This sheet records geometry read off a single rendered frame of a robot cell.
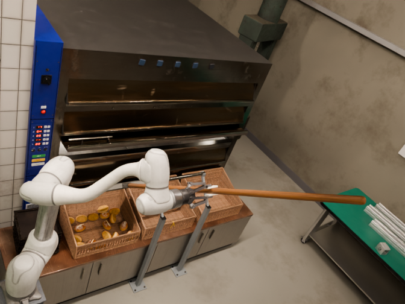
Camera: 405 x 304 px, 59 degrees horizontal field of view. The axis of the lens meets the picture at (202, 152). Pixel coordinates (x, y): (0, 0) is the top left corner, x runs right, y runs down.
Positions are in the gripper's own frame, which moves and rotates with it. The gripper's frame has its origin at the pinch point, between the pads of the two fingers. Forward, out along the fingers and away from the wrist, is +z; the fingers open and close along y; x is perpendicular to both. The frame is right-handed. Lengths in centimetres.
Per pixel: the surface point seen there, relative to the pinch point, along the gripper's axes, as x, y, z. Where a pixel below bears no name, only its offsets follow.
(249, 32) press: -199, -167, 255
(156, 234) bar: -124, 48, 37
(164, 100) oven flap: -105, -62, 46
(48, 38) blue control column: -82, -96, -47
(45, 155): -135, -27, -42
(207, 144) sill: -143, -22, 116
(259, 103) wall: -288, -82, 359
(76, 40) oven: -94, -100, -25
